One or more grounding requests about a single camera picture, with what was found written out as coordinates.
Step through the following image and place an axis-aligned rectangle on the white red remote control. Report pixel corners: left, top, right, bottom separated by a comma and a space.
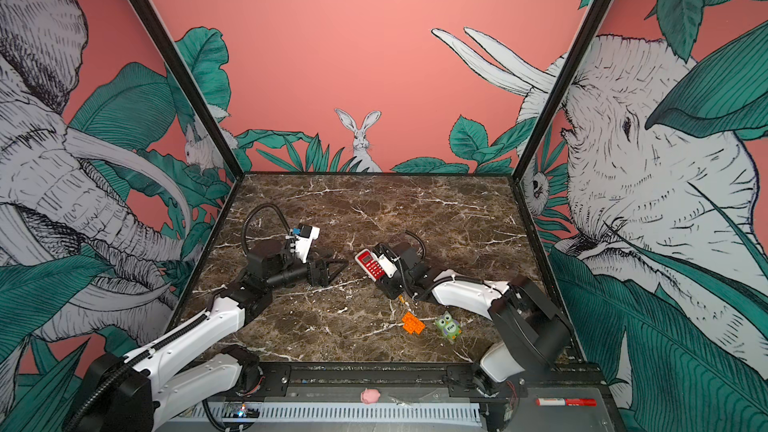
355, 249, 386, 282

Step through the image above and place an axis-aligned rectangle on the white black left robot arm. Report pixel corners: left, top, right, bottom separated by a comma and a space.
62, 239, 349, 431

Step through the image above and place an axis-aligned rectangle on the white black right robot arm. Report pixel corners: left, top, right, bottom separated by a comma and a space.
355, 242, 573, 397

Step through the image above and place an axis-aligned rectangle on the orange toy brick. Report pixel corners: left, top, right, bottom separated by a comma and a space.
401, 312, 425, 335

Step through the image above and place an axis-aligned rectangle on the red white marker pen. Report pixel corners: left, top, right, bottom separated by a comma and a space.
536, 397, 597, 407

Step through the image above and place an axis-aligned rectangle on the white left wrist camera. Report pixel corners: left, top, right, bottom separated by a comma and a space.
287, 224, 320, 263

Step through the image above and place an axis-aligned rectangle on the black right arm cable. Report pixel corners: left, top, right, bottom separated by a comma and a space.
404, 229, 428, 259

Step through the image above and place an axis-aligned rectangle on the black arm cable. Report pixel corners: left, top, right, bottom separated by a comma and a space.
241, 202, 293, 256
404, 229, 428, 259

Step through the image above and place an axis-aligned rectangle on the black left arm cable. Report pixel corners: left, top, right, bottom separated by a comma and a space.
241, 202, 293, 256

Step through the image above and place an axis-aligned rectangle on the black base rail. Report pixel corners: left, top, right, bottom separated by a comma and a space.
250, 362, 608, 400

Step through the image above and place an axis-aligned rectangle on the white slotted cable duct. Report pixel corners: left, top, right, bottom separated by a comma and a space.
209, 401, 484, 427

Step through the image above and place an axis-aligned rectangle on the black corner frame post left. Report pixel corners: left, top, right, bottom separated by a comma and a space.
128, 0, 245, 182

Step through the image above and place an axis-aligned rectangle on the black corner frame post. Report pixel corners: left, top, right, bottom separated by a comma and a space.
128, 0, 245, 182
512, 0, 613, 185

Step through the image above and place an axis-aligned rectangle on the black corner frame post right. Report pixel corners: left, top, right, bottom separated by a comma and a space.
512, 0, 613, 185

